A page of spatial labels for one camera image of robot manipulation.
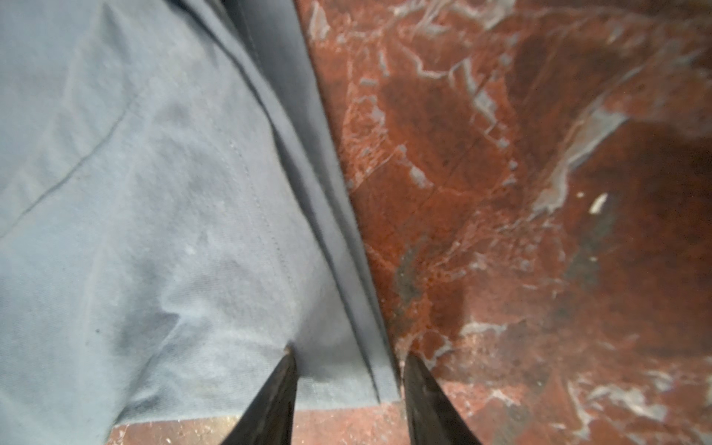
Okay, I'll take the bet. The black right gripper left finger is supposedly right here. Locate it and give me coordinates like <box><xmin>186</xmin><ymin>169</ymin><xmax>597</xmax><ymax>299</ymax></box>
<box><xmin>222</xmin><ymin>349</ymin><xmax>299</xmax><ymax>445</ymax></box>

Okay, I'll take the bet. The grey t-shirt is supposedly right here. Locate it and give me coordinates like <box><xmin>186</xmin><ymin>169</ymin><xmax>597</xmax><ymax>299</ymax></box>
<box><xmin>1</xmin><ymin>1</ymin><xmax>400</xmax><ymax>444</ymax></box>

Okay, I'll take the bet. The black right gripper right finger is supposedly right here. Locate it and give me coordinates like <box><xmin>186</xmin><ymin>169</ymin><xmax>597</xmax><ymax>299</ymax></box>
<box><xmin>403</xmin><ymin>353</ymin><xmax>482</xmax><ymax>445</ymax></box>

